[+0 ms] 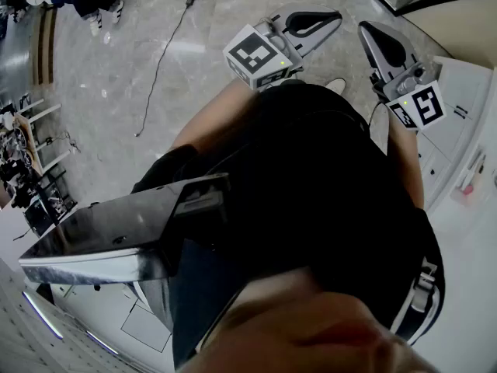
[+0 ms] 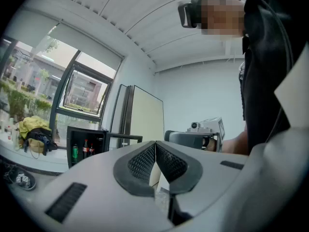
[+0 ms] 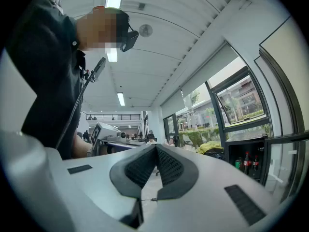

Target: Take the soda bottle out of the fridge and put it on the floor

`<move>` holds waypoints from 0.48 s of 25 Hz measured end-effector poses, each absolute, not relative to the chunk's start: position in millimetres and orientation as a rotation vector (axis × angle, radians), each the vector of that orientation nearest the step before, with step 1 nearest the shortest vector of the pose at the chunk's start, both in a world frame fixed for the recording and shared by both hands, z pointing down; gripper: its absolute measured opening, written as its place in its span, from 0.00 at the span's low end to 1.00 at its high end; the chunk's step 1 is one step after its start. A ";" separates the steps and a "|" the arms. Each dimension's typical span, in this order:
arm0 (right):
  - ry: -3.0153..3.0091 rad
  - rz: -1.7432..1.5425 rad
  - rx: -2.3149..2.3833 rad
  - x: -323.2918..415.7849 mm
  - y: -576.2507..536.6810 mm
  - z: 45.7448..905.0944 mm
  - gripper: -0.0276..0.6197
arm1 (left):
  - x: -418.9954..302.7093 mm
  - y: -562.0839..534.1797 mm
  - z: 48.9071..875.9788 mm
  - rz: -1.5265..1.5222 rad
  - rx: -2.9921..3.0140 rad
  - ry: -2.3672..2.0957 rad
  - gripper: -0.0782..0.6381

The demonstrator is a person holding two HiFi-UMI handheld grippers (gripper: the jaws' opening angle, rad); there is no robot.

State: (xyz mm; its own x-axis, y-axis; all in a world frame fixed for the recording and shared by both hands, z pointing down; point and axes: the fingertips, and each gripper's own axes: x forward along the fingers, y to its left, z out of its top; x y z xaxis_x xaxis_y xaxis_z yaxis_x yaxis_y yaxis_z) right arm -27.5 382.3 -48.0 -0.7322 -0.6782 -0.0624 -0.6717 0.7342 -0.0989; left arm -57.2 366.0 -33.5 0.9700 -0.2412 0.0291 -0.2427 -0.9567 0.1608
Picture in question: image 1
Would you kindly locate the brown striped wooden platform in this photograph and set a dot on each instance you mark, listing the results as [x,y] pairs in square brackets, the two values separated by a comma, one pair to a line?
[44,45]

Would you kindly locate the person's left forearm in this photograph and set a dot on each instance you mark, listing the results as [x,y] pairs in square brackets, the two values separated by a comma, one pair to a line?
[217,115]

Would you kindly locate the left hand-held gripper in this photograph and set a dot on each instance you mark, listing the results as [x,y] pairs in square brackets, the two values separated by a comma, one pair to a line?
[256,56]

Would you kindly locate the person's right forearm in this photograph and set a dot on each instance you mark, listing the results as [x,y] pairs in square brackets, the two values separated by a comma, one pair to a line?
[405,157]

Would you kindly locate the pile of dark electronics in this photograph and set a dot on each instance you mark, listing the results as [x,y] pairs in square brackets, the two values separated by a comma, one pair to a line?
[15,146]

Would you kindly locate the person's face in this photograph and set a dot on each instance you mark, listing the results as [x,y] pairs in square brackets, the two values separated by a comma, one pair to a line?
[310,336]

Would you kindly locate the white-legged wooden table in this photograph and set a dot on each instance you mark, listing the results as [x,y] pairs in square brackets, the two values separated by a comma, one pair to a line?
[27,124]

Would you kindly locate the black head-mounted camera bracket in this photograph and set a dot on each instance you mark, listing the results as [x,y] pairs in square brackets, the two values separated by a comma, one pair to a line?
[116,224]

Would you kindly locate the person's white shoe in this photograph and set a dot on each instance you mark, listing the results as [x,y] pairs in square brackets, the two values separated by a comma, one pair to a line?
[336,84]

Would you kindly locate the person's black clothing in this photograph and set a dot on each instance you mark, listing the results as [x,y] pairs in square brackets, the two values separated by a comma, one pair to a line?
[310,169]

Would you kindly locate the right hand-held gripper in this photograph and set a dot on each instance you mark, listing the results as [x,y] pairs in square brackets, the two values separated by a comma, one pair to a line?
[421,107]

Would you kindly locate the black equipment rack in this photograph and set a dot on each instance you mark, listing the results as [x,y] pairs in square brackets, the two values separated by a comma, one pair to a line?
[46,208]

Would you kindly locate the white cabinet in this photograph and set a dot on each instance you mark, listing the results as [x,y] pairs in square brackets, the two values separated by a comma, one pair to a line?
[446,138]

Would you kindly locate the small pink object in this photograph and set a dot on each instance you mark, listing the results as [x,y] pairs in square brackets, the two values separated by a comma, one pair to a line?
[468,189]

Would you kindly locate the LED light strip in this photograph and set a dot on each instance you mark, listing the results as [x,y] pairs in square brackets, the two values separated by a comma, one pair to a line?
[42,316]
[101,342]

